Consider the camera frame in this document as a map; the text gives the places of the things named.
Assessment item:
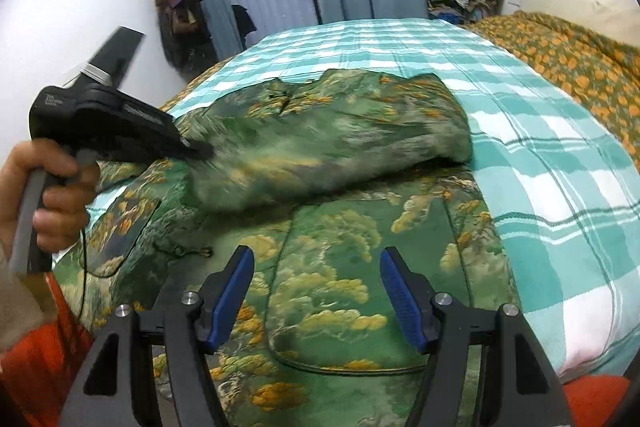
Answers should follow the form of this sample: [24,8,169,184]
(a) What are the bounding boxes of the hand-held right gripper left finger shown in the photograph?
[57,245,256,427]

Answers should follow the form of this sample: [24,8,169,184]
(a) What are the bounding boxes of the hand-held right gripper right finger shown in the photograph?
[379,247,576,427]

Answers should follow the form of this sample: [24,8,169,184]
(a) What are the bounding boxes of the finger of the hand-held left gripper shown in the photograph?
[167,127,216,160]

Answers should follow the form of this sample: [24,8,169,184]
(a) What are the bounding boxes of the green landscape print garment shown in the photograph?
[52,69,518,427]

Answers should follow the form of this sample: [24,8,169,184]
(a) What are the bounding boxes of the person's left forearm beige sleeve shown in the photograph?
[0,247,57,350]

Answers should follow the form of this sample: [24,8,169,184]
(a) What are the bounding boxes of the hanging bags and clothes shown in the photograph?
[152,0,219,84]

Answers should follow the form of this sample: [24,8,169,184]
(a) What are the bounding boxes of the person's left hand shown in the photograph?
[0,139,101,254]

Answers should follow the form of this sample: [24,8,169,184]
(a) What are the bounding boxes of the hanging black cloth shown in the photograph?
[232,4,257,50]

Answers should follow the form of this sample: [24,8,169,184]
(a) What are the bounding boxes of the teal white checked bed sheet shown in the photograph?
[160,18,640,383]

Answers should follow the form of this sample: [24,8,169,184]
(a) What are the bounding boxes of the person's orange clothing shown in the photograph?
[0,274,96,427]

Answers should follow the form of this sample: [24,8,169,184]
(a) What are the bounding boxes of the orange cloth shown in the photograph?
[564,376,632,427]

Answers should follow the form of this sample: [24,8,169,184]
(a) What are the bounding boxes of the orange floral blanket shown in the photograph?
[465,11,640,172]

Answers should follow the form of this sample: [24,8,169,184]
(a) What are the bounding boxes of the thin black cable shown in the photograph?
[77,227,101,329]

